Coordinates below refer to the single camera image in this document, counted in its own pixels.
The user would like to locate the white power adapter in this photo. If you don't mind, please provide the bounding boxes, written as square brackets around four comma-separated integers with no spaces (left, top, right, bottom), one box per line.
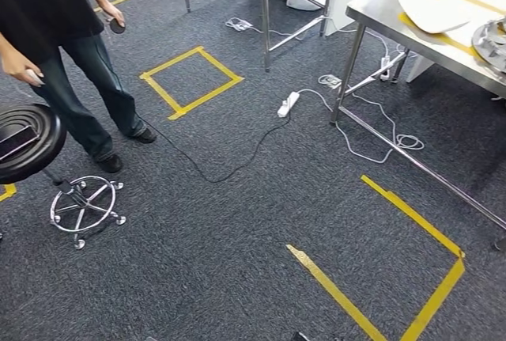
[317,73,343,90]

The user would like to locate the grey plastic wheel cover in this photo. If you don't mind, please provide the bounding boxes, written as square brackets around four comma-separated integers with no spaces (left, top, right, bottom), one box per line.
[471,17,506,74]

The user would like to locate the black stool with chrome base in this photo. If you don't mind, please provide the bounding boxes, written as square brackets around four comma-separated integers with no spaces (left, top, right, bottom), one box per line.
[0,104,127,252]

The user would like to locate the yellow floor tape outline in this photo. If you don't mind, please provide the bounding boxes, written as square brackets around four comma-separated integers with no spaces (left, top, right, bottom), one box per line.
[139,45,245,122]
[0,183,18,204]

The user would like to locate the black power cable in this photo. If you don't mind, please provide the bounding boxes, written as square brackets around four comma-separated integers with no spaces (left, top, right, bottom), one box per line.
[136,110,293,185]

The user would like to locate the white plug adapter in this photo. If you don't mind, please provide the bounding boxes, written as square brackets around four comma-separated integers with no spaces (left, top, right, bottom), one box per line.
[379,55,393,82]

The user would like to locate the black smartphone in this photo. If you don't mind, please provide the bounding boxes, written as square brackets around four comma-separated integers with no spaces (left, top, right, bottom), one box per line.
[0,123,41,163]

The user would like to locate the white plastic cover part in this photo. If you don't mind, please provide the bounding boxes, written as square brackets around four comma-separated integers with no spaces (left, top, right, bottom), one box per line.
[397,0,472,35]

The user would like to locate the person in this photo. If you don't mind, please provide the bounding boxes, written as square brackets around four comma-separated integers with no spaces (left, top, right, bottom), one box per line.
[0,0,158,175]

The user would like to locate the stainless steel workbench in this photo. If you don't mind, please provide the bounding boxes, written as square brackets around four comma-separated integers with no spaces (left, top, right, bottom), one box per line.
[330,0,506,254]

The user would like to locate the person's right hand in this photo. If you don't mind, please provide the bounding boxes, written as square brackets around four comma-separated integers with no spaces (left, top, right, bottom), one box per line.
[1,47,45,88]

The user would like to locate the person's left hand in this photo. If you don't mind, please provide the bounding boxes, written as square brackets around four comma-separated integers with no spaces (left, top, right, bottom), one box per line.
[99,1,127,28]

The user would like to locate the white power strip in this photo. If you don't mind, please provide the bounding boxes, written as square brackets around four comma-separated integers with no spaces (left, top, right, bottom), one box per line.
[276,90,301,119]

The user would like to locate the grey desk with metal legs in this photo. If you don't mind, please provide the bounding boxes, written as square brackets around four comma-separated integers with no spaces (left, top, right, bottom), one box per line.
[150,0,342,74]

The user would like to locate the white power cable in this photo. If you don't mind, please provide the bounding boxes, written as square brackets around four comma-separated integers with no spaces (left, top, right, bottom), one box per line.
[296,86,426,165]

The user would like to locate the small white handheld device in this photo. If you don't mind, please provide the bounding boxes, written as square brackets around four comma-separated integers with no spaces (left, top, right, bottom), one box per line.
[25,68,45,88]

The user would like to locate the yellow floor tape strip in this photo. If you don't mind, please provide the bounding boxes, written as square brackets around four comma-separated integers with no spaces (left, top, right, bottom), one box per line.
[286,243,388,341]
[360,173,467,341]

